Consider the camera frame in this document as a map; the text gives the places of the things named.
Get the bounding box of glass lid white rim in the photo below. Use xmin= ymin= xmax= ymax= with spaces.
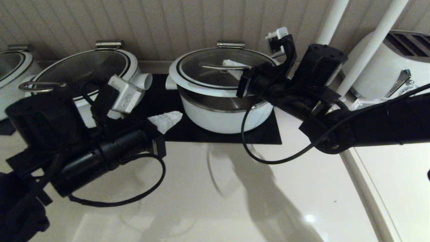
xmin=0 ymin=51 xmax=34 ymax=89
xmin=169 ymin=47 xmax=281 ymax=98
xmin=18 ymin=50 xmax=138 ymax=101

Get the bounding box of white round cooking pot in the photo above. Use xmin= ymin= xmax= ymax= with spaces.
xmin=0 ymin=45 xmax=42 ymax=121
xmin=34 ymin=40 xmax=153 ymax=129
xmin=166 ymin=41 xmax=281 ymax=134

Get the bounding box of black glass cooktop panel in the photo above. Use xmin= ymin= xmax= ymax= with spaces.
xmin=81 ymin=74 xmax=283 ymax=145
xmin=0 ymin=118 xmax=15 ymax=135

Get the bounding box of clear acrylic sign holder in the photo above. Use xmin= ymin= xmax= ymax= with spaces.
xmin=349 ymin=97 xmax=383 ymax=111

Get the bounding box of white metal pole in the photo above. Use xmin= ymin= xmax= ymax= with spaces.
xmin=336 ymin=0 xmax=409 ymax=98
xmin=315 ymin=0 xmax=350 ymax=46

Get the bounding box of white toaster chrome lever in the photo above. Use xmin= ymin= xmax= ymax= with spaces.
xmin=343 ymin=31 xmax=430 ymax=99

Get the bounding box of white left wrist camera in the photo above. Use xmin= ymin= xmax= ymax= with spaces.
xmin=82 ymin=75 xmax=144 ymax=135

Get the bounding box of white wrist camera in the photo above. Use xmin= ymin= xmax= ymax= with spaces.
xmin=265 ymin=28 xmax=298 ymax=69
xmin=82 ymin=75 xmax=144 ymax=135

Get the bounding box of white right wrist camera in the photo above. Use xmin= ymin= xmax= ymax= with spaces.
xmin=265 ymin=28 xmax=298 ymax=69

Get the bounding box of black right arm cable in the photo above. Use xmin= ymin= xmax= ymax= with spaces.
xmin=241 ymin=37 xmax=430 ymax=165

